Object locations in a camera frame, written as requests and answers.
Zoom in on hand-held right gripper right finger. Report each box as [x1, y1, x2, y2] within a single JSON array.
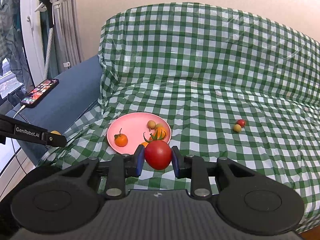
[[171, 145, 258, 200]]

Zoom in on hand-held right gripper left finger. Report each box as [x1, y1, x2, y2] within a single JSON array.
[[54, 145, 146, 200]]

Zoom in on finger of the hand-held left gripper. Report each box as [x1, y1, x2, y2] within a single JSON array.
[[40, 131, 68, 148]]

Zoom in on tangerine with stem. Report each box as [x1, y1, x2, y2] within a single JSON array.
[[114, 128, 129, 147]]

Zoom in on pink plate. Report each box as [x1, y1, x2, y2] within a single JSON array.
[[107, 112, 172, 155]]

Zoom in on black smartphone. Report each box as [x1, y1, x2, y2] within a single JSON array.
[[20, 78, 60, 109]]

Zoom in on green checked cloth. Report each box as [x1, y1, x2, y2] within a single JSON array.
[[37, 2, 320, 233]]

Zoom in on grey curtain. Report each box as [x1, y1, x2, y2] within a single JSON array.
[[51, 0, 84, 67]]

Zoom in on black garment steamer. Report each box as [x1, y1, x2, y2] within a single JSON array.
[[35, 0, 55, 80]]

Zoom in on white charging cable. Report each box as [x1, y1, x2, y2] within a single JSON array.
[[9, 105, 28, 178]]

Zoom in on white window frame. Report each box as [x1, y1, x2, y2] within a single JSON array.
[[19, 0, 48, 85]]

